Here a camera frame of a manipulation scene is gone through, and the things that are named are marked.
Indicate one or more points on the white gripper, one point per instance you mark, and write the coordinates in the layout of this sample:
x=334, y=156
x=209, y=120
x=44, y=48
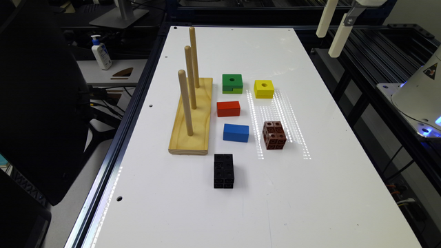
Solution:
x=346, y=25

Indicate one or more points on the blue rectangular wooden block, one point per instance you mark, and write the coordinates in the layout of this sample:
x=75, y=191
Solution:
x=238, y=133

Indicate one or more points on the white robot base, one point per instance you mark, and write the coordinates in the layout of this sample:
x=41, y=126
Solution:
x=418, y=98

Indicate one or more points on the yellow wooden block with hole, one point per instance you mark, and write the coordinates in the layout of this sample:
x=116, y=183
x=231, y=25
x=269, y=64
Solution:
x=263, y=89

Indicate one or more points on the green wooden block with hole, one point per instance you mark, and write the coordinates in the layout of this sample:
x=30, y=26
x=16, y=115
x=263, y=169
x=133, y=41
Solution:
x=232, y=84

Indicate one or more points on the brown interlocking brick cube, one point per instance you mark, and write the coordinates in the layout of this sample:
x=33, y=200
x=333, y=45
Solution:
x=274, y=135

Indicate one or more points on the red rectangular wooden block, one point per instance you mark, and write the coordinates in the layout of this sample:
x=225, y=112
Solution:
x=228, y=108

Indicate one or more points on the rear wooden peg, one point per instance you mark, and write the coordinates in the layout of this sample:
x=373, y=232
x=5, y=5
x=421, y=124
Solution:
x=192, y=37

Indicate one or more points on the wooden peg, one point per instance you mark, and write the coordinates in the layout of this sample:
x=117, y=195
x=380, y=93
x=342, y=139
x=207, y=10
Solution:
x=192, y=37
x=185, y=101
x=190, y=77

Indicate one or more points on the middle wooden peg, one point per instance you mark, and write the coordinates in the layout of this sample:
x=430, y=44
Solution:
x=190, y=77

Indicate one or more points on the front wooden peg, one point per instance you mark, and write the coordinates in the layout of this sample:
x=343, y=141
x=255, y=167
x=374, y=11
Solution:
x=185, y=101

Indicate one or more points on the black interlocking brick block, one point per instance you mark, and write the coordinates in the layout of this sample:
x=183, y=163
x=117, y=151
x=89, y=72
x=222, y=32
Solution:
x=223, y=171

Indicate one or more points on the wooden peg board base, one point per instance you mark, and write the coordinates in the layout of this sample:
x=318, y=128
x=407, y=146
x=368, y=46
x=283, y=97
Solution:
x=197, y=144

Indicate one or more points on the grey monitor stand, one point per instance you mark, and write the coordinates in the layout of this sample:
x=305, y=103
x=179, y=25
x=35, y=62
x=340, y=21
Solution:
x=120, y=17

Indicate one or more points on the white hand sanitizer bottle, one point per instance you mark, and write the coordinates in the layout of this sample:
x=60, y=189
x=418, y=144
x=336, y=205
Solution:
x=100, y=52

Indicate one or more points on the black office chair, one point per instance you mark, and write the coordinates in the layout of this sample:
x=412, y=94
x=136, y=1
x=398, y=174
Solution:
x=46, y=112

